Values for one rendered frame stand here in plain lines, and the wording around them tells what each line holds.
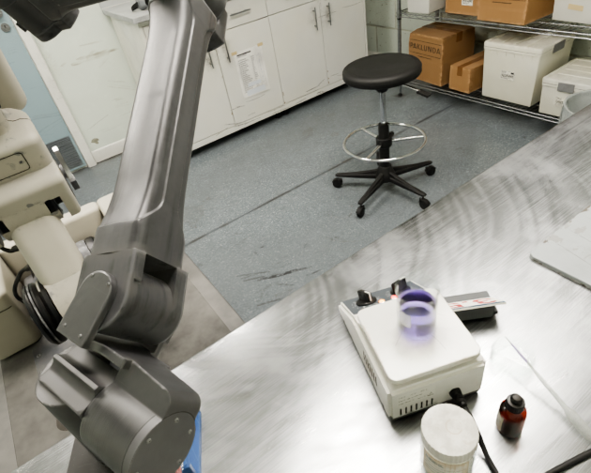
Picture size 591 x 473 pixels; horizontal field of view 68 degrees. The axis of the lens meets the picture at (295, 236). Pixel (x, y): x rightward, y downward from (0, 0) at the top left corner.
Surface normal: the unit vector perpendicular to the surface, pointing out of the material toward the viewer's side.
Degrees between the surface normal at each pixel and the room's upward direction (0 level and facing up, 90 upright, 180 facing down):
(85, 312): 31
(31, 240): 64
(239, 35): 90
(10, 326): 90
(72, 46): 90
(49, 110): 90
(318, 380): 0
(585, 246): 0
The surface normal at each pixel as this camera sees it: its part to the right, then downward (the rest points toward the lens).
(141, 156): -0.37, -0.37
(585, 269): -0.16, -0.77
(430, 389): 0.25, 0.58
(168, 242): 0.90, -0.14
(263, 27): 0.58, 0.43
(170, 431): 0.81, 0.26
